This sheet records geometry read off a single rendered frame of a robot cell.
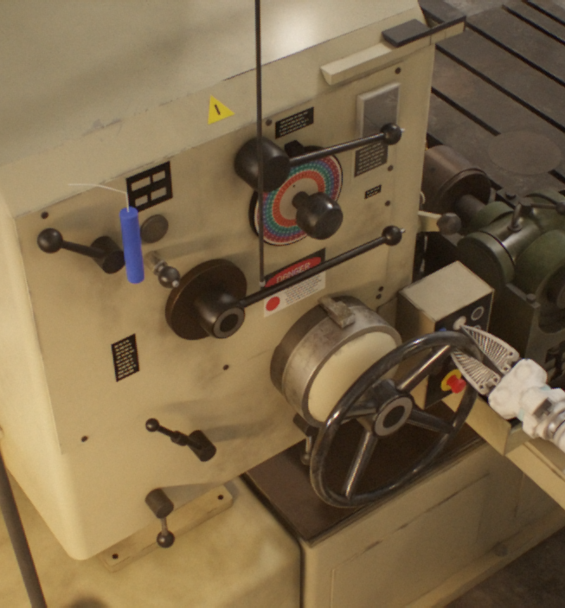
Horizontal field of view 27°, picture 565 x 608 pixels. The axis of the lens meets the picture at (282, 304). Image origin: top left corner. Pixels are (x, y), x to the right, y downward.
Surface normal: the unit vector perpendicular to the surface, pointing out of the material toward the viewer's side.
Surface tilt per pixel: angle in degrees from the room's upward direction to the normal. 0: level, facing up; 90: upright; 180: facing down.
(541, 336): 90
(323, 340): 26
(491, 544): 90
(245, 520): 0
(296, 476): 0
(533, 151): 0
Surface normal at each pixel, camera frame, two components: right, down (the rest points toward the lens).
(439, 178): -0.38, -0.45
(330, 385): 0.16, 0.46
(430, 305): 0.00, -0.73
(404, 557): 0.58, 0.56
